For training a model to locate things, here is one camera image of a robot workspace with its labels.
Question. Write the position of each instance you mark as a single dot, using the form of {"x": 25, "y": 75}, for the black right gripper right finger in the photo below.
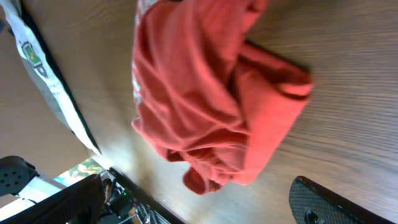
{"x": 312, "y": 203}

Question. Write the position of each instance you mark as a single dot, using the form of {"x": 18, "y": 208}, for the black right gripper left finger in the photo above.
{"x": 81, "y": 202}

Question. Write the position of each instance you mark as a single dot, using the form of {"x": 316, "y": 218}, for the red printed t-shirt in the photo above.
{"x": 207, "y": 96}

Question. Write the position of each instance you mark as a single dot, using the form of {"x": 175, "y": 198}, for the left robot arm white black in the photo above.
{"x": 21, "y": 179}

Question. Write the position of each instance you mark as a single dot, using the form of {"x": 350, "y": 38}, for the white robot print t-shirt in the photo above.
{"x": 45, "y": 73}

